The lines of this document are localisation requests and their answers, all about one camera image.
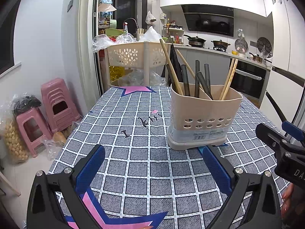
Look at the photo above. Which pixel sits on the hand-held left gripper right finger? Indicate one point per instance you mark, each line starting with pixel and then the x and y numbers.
pixel 218 169

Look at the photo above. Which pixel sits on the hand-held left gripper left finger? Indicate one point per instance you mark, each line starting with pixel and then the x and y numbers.
pixel 91 167

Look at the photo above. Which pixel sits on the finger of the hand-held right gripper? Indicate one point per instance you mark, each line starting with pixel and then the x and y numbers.
pixel 292 130
pixel 268 136

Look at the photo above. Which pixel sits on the beige plastic utensil holder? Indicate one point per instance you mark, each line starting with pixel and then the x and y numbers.
pixel 202 109

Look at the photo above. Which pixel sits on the person's right hand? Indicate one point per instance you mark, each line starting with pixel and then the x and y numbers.
pixel 287 198

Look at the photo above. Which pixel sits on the grey checked star tablecloth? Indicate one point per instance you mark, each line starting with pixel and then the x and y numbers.
pixel 143 171

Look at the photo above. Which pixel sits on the black built-in oven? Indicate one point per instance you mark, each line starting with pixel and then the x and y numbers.
pixel 247 76

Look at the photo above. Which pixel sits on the small metal pot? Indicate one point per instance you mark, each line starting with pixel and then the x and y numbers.
pixel 256 57

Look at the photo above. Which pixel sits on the bag of yellow balls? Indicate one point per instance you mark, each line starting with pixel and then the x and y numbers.
pixel 13 143

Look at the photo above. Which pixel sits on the single pink plastic stool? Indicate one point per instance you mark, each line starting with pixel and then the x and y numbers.
pixel 26 116

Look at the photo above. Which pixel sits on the stack of pink plastic stools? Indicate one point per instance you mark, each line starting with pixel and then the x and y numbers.
pixel 54 93

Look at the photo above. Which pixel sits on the wooden furniture leg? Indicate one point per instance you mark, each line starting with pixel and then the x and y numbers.
pixel 8 183

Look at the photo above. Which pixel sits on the yellow bowl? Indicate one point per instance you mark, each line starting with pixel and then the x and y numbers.
pixel 235 52

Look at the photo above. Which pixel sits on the black stuff in clear bag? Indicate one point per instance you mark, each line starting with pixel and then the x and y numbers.
pixel 26 102

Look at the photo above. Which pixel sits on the round metal steamer rack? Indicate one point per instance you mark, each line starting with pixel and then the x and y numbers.
pixel 241 44

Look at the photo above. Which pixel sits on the heap of clear plastic bags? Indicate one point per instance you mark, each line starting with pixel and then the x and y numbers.
pixel 143 78

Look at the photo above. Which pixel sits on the black wok with lid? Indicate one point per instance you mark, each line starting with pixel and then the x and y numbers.
pixel 196 40
pixel 221 44

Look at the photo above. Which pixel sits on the black hanging cloth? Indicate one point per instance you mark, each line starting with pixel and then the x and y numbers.
pixel 175 62

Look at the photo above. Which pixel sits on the cream plastic basket cart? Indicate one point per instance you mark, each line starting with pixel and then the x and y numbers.
pixel 128 54

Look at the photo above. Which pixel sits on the crumpled clear plastic bag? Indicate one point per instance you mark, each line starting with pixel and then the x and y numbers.
pixel 102 41
pixel 125 38

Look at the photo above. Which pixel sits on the black range hood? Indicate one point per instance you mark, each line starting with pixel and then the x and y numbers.
pixel 209 21

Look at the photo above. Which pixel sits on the green plastic basin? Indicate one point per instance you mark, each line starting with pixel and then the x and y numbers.
pixel 113 32

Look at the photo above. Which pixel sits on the white chopstick holder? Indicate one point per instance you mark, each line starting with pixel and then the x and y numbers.
pixel 140 34

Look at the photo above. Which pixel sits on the spice rack with bottles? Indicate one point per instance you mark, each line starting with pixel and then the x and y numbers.
pixel 172 32

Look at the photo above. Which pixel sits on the spray bottle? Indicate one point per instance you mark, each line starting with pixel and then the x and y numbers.
pixel 125 28

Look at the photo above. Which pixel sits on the white plastic bag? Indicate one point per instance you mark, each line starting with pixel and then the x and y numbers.
pixel 150 34

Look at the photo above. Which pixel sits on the black kitchen faucet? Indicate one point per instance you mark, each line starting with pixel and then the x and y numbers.
pixel 133 20

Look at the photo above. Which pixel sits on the hanging plastic bag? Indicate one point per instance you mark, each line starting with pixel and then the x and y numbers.
pixel 150 17

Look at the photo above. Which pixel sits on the grey sliding door frame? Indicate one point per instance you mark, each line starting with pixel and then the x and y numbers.
pixel 297 64

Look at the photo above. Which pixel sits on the white sliding door frame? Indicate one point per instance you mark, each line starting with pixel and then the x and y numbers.
pixel 87 40

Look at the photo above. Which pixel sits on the grey wall switch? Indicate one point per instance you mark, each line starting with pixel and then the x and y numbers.
pixel 70 4

